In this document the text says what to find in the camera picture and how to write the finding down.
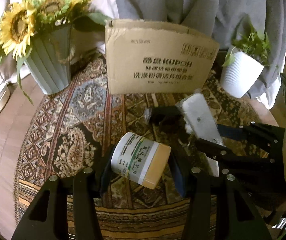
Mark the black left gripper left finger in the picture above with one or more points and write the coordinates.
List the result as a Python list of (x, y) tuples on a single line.
[(46, 216)]

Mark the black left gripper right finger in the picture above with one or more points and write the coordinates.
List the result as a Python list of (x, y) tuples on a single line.
[(236, 216)]

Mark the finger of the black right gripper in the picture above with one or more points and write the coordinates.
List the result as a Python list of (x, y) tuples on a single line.
[(264, 136), (220, 154)]

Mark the white remote control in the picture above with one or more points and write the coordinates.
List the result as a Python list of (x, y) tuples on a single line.
[(199, 119)]

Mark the white jar yellow lid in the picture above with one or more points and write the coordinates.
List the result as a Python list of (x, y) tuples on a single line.
[(140, 160)]

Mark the white plant pot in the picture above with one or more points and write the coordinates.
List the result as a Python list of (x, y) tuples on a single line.
[(240, 71)]

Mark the patterned round rug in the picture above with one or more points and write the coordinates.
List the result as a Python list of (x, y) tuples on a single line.
[(72, 129)]

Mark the black rectangular object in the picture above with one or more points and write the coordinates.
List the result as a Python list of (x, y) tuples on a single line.
[(170, 121)]

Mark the green potted plant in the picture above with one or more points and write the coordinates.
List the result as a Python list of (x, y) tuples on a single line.
[(256, 45)]

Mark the clear plastic wrapped item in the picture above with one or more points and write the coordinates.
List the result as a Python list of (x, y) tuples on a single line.
[(147, 115)]

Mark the grey curtain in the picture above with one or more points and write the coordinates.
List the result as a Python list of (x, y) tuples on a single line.
[(223, 20)]

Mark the cardboard box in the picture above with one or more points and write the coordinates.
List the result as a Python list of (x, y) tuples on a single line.
[(156, 57)]

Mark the grey ribbed vase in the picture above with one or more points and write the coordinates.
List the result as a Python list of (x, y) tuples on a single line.
[(49, 60)]

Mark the sunflower bouquet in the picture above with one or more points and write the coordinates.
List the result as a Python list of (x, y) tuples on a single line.
[(21, 21)]

